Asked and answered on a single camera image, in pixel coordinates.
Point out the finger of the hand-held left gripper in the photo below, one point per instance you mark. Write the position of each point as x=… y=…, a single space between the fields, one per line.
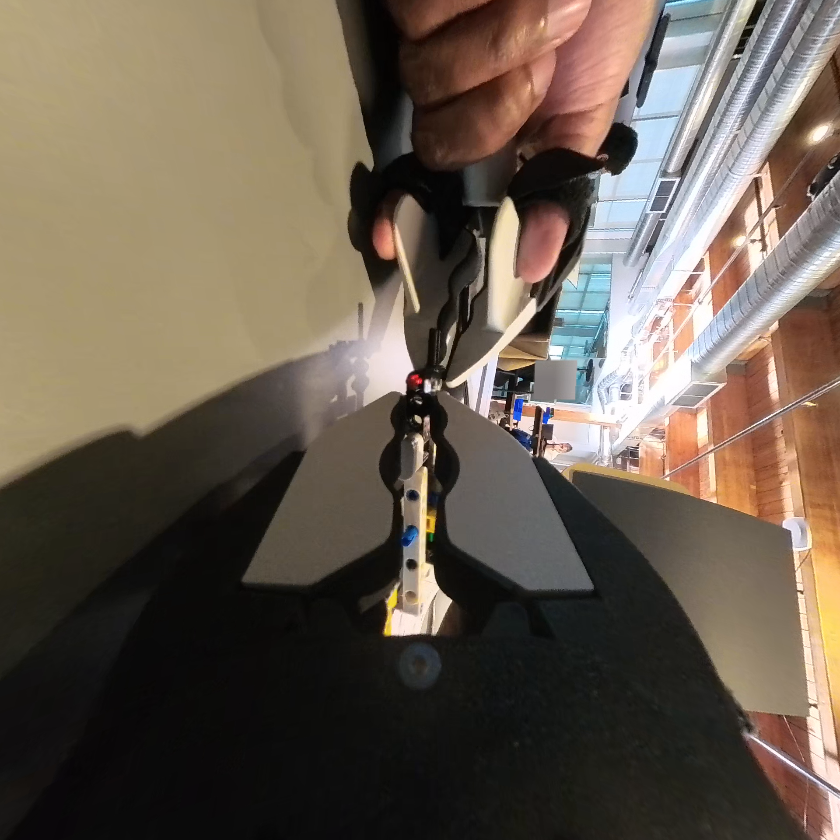
x=506 y=275
x=413 y=249

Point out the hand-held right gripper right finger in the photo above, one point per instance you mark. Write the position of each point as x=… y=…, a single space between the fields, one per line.
x=512 y=518

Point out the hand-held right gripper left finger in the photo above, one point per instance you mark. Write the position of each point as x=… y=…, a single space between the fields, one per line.
x=328 y=518

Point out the multicoloured lego assembly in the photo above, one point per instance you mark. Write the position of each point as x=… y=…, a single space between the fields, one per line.
x=412 y=525

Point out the person's left hand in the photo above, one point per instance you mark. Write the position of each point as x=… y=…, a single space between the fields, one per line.
x=499 y=79

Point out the grey board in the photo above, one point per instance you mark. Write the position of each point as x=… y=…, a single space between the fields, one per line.
x=695 y=590

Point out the silver ventilation duct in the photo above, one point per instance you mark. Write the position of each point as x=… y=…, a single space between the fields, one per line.
x=709 y=72
x=774 y=282
x=741 y=131

